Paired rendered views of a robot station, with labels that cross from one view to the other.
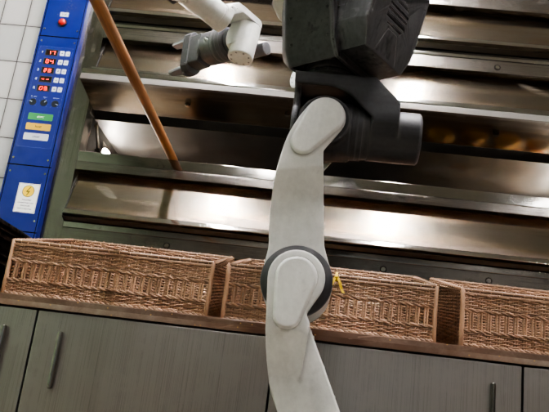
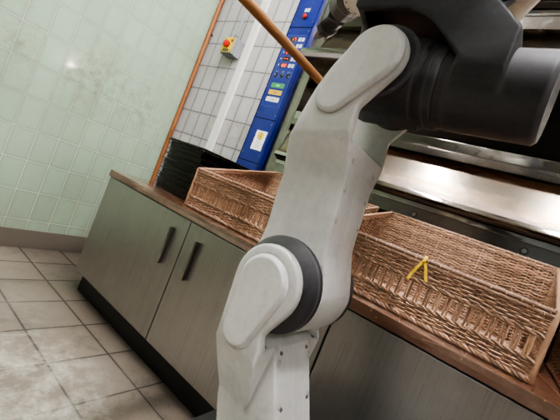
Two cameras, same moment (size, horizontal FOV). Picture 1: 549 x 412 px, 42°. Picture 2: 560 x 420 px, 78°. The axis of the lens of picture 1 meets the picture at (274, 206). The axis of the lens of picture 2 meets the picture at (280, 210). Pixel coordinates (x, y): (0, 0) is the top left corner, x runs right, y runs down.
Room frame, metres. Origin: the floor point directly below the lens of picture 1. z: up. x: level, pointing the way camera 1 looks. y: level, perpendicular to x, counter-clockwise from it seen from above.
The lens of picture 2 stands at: (0.94, -0.29, 0.73)
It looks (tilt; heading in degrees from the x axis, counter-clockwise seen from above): 2 degrees down; 31
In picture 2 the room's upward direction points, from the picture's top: 22 degrees clockwise
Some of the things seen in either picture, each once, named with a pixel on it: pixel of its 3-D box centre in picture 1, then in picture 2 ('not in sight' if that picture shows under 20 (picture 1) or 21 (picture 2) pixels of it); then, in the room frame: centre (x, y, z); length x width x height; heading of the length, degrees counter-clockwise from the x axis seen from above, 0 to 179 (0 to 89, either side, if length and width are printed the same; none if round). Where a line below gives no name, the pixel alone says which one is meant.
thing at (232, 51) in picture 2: not in sight; (231, 47); (2.39, 1.31, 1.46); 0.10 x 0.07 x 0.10; 86
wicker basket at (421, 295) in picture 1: (328, 295); (437, 267); (2.06, -0.19, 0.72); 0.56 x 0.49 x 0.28; 85
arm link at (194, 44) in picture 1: (204, 50); (339, 7); (1.72, 0.24, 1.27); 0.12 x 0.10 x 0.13; 51
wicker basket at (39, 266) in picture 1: (130, 273); (284, 205); (2.10, 0.40, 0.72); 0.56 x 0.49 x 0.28; 87
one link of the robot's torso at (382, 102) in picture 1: (355, 121); (442, 68); (1.45, -0.15, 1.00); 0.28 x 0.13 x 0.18; 86
